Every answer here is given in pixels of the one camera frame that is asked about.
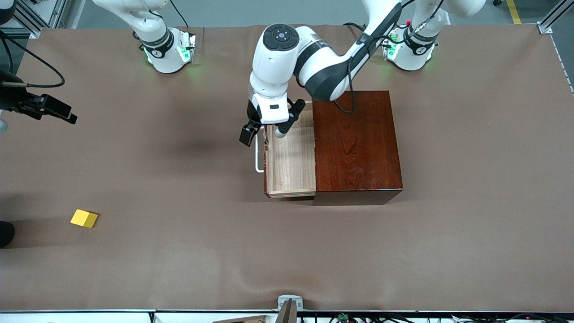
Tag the yellow block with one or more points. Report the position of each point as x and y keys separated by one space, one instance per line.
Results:
x=83 y=218

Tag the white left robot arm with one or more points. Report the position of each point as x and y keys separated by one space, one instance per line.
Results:
x=314 y=67

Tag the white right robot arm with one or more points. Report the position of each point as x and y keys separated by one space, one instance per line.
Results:
x=157 y=45

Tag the dark red-brown wooden cabinet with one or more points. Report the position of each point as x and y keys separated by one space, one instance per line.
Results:
x=358 y=148

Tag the black round object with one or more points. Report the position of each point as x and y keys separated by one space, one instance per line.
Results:
x=5 y=234

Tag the metal table clamp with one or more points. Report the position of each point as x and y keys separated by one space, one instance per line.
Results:
x=289 y=301

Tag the brown board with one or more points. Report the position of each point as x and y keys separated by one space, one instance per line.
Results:
x=242 y=320

